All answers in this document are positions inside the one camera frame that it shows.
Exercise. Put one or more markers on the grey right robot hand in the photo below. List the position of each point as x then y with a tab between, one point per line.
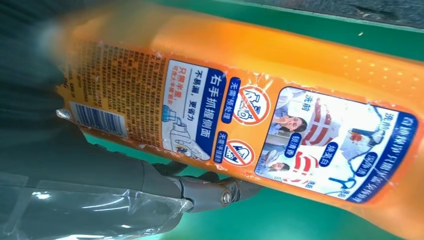
66	172

